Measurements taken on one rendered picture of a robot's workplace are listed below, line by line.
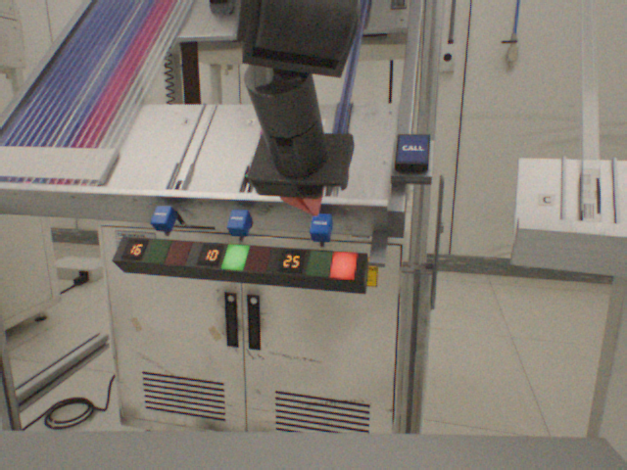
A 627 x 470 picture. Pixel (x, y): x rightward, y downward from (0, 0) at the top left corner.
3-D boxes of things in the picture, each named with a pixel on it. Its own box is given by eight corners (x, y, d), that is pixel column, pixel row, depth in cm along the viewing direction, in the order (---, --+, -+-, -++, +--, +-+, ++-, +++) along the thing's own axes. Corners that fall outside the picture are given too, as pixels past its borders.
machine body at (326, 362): (394, 498, 103) (409, 230, 87) (120, 446, 119) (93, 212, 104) (406, 354, 164) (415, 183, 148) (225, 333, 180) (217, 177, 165)
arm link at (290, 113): (240, 91, 36) (312, 75, 35) (238, 38, 39) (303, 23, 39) (264, 152, 41) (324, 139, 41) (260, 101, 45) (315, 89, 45)
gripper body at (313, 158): (265, 144, 51) (246, 91, 45) (356, 145, 48) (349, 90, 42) (251, 190, 48) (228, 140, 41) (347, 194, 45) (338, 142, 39)
